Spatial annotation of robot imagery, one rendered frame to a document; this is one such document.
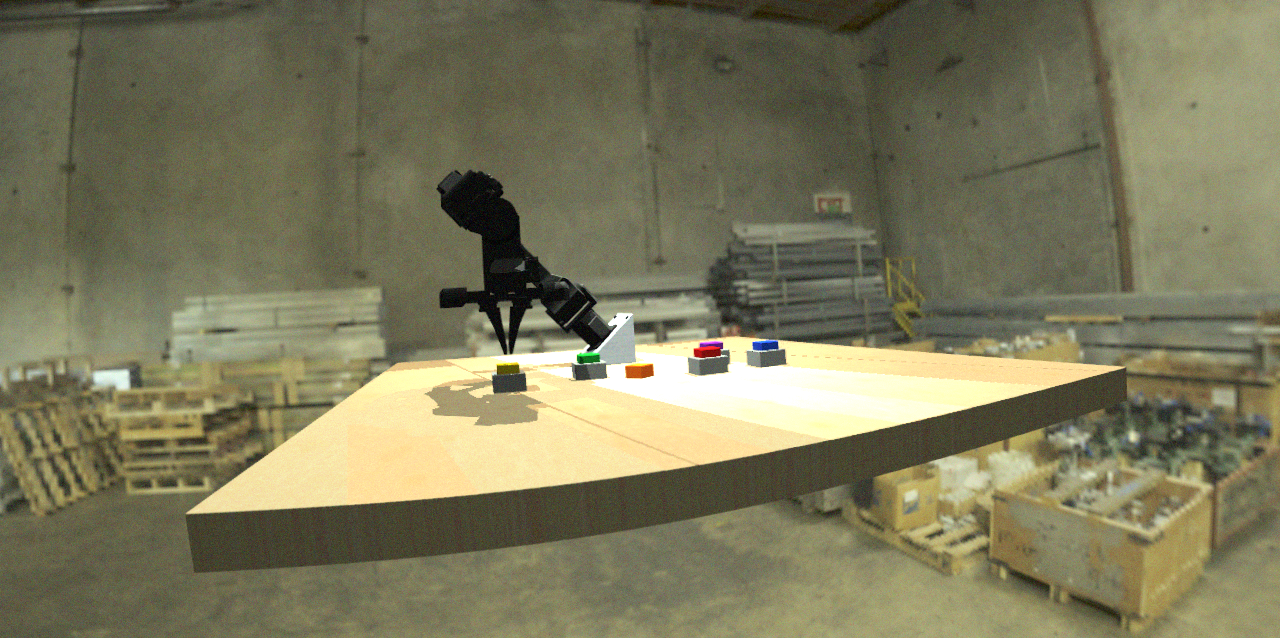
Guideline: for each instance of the green button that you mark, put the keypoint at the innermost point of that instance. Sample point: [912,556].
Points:
[589,367]

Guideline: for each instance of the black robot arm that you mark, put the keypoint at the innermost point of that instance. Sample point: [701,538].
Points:
[472,204]

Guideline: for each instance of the yellow button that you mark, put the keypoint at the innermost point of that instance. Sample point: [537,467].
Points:
[508,378]

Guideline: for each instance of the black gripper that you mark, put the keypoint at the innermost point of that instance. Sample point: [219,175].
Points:
[547,292]

